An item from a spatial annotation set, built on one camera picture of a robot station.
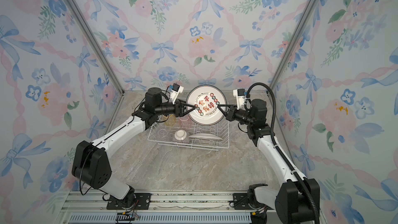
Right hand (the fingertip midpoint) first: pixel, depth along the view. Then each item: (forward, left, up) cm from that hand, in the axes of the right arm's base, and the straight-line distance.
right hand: (218, 106), depth 74 cm
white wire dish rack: (+3, +4, -30) cm, 30 cm away
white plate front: (-9, +6, -14) cm, 18 cm away
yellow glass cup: (-6, +22, -4) cm, 24 cm away
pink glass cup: (+5, +18, -20) cm, 27 cm away
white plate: (+3, +6, +3) cm, 7 cm away
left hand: (0, +12, 0) cm, 12 cm away
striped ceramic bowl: (-5, +20, -22) cm, 30 cm away
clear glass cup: (-4, +30, -20) cm, 36 cm away
